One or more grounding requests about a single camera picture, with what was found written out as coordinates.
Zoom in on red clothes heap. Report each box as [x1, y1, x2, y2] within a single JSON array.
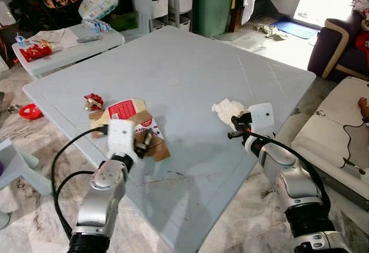
[[354, 31, 369, 55]]

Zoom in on red white cardboard package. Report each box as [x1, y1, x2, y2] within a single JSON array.
[[89, 98, 172, 162]]

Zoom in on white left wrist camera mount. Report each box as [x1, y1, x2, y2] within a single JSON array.
[[106, 119, 137, 157]]

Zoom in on crumpled red snack wrapper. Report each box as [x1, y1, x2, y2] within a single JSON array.
[[84, 93, 105, 112]]

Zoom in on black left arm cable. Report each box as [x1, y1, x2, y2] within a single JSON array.
[[50, 124, 111, 240]]

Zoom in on translucent white plastic chair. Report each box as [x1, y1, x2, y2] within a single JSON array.
[[133, 0, 156, 32]]

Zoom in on white tissue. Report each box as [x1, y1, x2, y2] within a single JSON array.
[[211, 98, 249, 130]]

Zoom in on large pale blue plastic table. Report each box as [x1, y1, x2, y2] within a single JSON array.
[[21, 25, 317, 253]]

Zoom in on red plush toy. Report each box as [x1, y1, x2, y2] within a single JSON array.
[[18, 40, 53, 63]]

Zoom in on white plastic drawer rack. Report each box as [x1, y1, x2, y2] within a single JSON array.
[[127, 0, 194, 32]]

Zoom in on white green diaper pack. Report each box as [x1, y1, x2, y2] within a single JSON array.
[[77, 0, 121, 22]]

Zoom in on blue drink carton pack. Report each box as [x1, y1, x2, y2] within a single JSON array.
[[86, 19, 114, 34]]

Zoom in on blue door mat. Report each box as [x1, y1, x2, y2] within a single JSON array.
[[270, 19, 319, 41]]

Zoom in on red plastic bowl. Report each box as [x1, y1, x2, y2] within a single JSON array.
[[18, 103, 44, 120]]

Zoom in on dark purple armchair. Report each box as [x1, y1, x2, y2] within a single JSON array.
[[307, 10, 369, 82]]

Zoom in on crumpled grey floor rag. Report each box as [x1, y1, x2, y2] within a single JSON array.
[[253, 23, 289, 41]]

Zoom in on light blue child chair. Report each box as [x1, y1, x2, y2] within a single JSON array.
[[0, 138, 44, 231]]

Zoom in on beige printed floor mattress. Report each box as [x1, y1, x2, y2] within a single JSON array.
[[291, 77, 369, 199]]

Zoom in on folded newspaper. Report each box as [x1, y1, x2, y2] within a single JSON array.
[[28, 28, 79, 51]]

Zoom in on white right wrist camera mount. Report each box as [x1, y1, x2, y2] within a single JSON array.
[[247, 103, 276, 138]]

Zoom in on green lidded storage bin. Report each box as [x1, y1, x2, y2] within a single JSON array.
[[191, 0, 234, 38]]

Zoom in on person lying on mattress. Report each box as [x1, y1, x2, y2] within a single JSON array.
[[357, 97, 369, 122]]

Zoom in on grey remote control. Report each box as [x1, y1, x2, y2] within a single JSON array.
[[76, 34, 104, 43]]

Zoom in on small pale grey plastic table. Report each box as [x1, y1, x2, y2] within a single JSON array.
[[11, 23, 125, 80]]

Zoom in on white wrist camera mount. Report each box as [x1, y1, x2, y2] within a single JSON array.
[[247, 103, 276, 138], [106, 119, 137, 157]]

